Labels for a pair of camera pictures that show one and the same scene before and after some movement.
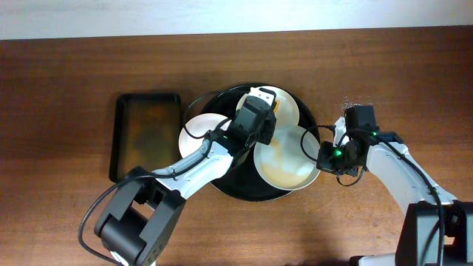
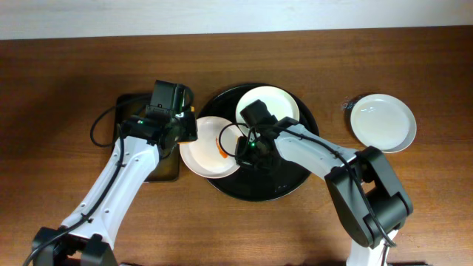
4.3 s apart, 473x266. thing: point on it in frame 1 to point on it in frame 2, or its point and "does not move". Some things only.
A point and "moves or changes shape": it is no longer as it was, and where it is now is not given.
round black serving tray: x=244 y=179 does not move
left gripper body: x=267 y=125 to x=188 y=125
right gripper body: x=326 y=157 to x=243 y=152
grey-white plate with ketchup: x=284 y=164 moves or changes shape
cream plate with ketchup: x=285 y=106 does not move
